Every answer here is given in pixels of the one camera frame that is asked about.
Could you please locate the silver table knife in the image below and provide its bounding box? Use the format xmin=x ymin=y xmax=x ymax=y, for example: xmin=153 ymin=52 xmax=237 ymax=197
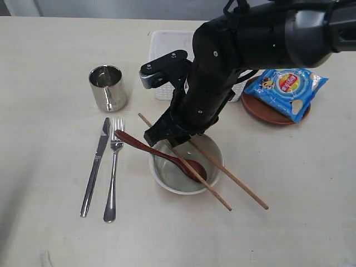
xmin=80 ymin=117 xmax=111 ymax=217

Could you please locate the blue chips bag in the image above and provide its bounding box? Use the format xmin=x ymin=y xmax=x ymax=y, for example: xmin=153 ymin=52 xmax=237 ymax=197
xmin=244 ymin=68 xmax=329 ymax=123

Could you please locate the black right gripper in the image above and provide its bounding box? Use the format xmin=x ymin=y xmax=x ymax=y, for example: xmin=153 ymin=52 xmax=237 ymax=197
xmin=144 ymin=61 xmax=236 ymax=147

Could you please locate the wooden chopstick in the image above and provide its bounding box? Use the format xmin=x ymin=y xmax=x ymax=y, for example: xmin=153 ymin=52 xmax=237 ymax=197
xmin=189 ymin=139 xmax=269 ymax=210
xmin=137 ymin=112 xmax=233 ymax=212

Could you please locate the white perforated plastic basket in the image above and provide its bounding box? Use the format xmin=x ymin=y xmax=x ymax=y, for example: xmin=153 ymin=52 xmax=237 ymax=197
xmin=149 ymin=29 xmax=248 ymax=103

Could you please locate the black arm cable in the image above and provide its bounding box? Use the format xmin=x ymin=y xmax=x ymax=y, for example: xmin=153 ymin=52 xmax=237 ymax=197
xmin=222 ymin=0 xmax=259 ymax=84

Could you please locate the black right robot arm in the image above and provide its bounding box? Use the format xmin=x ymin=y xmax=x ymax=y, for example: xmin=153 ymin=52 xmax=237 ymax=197
xmin=140 ymin=1 xmax=355 ymax=146

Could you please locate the brown round plate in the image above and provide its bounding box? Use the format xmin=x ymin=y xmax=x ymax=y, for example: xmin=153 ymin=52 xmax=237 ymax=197
xmin=240 ymin=76 xmax=295 ymax=125

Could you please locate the dark red wooden spoon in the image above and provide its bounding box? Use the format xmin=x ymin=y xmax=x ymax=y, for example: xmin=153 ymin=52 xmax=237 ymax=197
xmin=115 ymin=130 xmax=207 ymax=183

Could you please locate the silver fork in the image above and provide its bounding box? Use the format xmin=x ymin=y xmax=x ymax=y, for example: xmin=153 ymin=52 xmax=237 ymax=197
xmin=103 ymin=118 xmax=125 ymax=223

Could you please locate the white floral ceramic bowl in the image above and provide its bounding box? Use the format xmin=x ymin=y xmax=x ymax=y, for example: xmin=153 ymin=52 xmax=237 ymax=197
xmin=149 ymin=135 xmax=224 ymax=195

